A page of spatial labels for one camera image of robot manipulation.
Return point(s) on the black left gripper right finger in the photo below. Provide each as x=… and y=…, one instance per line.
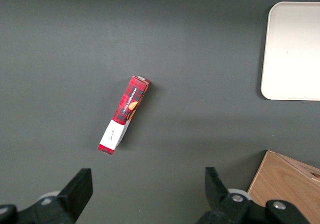
x=225, y=206

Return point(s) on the red plaid shortbread box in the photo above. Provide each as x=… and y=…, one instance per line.
x=130, y=96

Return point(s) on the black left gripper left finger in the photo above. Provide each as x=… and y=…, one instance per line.
x=72, y=199

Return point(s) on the beige rectangular tray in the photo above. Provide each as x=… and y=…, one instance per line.
x=292, y=52

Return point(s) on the wooden two-drawer cabinet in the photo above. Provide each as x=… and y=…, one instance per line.
x=280, y=181

